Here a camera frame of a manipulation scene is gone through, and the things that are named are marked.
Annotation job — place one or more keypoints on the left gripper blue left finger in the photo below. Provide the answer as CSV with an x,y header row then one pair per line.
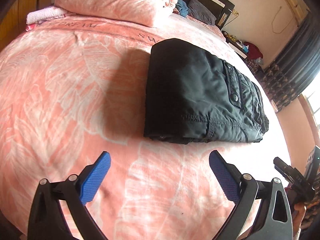
x,y
92,177

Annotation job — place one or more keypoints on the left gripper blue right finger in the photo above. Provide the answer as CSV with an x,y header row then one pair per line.
x,y
227,175

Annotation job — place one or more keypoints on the blue garment on bed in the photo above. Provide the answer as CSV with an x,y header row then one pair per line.
x,y
182,8

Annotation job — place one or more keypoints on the black pants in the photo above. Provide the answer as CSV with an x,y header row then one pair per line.
x,y
194,96

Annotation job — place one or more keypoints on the folded pink quilt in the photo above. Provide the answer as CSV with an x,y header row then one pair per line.
x,y
120,0

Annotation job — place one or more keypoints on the person's right hand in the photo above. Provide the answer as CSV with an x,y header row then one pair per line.
x,y
300,210

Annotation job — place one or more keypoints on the wooden wardrobe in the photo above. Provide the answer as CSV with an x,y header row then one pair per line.
x,y
13,17

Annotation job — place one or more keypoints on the cluttered bedside table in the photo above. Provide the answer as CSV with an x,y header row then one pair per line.
x,y
241,49

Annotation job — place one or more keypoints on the dark patterned curtain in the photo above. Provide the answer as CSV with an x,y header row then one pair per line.
x,y
296,65

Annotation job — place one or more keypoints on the pink knitted cloth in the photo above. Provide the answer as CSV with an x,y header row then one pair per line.
x,y
45,13

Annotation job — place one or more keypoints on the pink floral bed blanket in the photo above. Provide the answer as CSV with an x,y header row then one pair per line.
x,y
74,87

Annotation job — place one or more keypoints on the red garment on table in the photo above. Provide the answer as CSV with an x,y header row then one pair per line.
x,y
253,51

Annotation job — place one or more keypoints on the grey pillow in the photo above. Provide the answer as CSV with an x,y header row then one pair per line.
x,y
198,11

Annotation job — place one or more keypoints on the wall air conditioner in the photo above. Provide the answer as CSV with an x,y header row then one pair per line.
x,y
299,10

